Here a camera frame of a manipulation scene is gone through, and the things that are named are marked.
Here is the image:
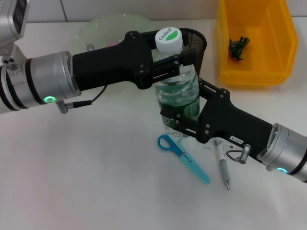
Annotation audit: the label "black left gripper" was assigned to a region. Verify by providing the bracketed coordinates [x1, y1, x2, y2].
[71, 30, 159, 91]

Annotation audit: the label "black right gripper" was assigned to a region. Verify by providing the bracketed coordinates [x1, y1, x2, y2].
[160, 77, 274, 158]

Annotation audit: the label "clear water bottle green label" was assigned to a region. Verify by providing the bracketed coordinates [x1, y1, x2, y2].
[153, 27, 201, 139]

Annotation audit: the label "green plastic wrapper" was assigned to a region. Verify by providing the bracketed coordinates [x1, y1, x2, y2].
[227, 35, 250, 61]

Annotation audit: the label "blue scissors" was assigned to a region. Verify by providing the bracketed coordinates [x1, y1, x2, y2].
[157, 134, 211, 184]

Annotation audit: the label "black mesh pen holder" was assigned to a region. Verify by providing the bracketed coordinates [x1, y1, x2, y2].
[178, 28, 207, 75]

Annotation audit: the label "green glass fruit bowl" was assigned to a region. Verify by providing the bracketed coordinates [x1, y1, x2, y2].
[73, 13, 156, 56]

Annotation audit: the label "clear plastic ruler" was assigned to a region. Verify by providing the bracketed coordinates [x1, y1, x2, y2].
[200, 140, 263, 163]

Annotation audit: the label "silver ballpoint pen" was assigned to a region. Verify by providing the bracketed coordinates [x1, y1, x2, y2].
[214, 140, 231, 191]

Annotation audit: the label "yellow plastic bin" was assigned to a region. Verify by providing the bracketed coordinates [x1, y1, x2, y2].
[214, 0, 299, 86]

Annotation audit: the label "left wrist camera housing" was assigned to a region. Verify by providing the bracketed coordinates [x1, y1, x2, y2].
[0, 0, 31, 48]

